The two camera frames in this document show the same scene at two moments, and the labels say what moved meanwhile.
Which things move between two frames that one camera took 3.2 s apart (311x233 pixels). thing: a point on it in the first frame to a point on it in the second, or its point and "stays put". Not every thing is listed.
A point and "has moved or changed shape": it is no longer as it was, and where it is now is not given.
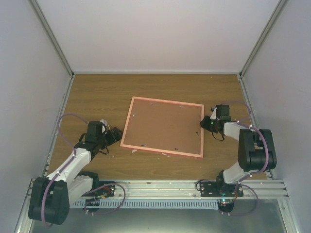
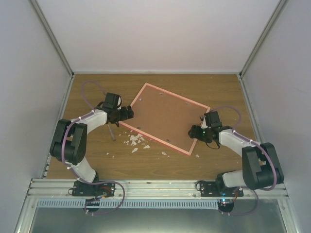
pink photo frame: [164, 126] has moved or changed shape
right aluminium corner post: [278, 9] stays put
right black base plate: [212, 189] stays put
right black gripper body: [209, 126] to [203, 137]
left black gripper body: [112, 139] to [121, 116]
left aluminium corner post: [55, 43] stays put
